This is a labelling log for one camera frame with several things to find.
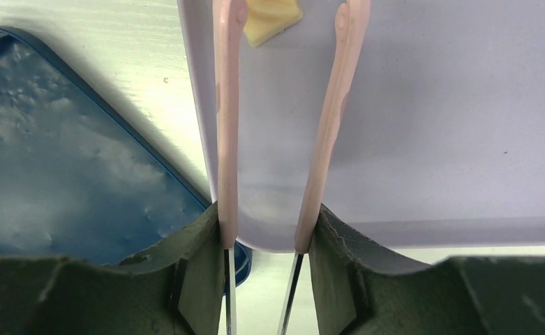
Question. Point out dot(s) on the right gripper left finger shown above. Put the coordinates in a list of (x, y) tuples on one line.
[(172, 287)]

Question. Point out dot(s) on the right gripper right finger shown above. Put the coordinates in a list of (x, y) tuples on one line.
[(362, 287)]

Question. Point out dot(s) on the pink tongs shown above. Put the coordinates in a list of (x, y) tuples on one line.
[(229, 20)]

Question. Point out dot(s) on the purple chocolate tray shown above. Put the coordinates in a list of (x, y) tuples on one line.
[(443, 136)]

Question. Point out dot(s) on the white square ridged chocolate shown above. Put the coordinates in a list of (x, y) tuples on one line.
[(267, 18)]

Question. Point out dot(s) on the blue tin lid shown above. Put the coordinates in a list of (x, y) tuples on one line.
[(75, 177)]

